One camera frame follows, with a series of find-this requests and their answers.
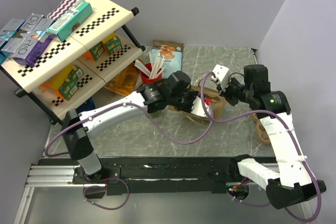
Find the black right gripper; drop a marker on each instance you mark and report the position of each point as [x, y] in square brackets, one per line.
[226, 93]

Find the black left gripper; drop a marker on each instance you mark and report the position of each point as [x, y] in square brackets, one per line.
[193, 94]

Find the brown paper bag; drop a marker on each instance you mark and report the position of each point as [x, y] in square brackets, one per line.
[212, 97]

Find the green paper coffee cup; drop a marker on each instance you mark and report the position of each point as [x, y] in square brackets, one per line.
[155, 115]

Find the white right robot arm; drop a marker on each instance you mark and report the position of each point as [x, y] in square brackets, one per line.
[294, 182]

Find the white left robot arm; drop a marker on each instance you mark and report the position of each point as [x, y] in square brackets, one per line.
[149, 98]

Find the white wrapped straws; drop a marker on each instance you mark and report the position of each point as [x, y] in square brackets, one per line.
[157, 64]

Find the red cup holder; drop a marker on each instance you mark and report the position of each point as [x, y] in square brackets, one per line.
[148, 77]

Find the brown cardboard cup carrier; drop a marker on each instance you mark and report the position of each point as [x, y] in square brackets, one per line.
[261, 133]

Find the blue snack pouch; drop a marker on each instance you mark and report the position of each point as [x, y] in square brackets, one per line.
[172, 52]

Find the orange snack bag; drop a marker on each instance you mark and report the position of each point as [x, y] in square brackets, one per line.
[127, 81]

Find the dark blue bag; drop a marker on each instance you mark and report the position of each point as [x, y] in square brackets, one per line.
[86, 106]

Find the cream two-tier shelf rack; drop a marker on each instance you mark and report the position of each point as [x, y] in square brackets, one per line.
[107, 17]

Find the orange green large box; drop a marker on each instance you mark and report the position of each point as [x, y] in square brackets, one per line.
[64, 83]

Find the teal box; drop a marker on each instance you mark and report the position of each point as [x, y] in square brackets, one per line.
[62, 28]

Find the silver purple box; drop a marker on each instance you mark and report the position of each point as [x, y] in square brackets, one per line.
[30, 41]

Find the blue silver box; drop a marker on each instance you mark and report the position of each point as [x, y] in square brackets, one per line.
[10, 30]

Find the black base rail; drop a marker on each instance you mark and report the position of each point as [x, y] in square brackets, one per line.
[164, 174]

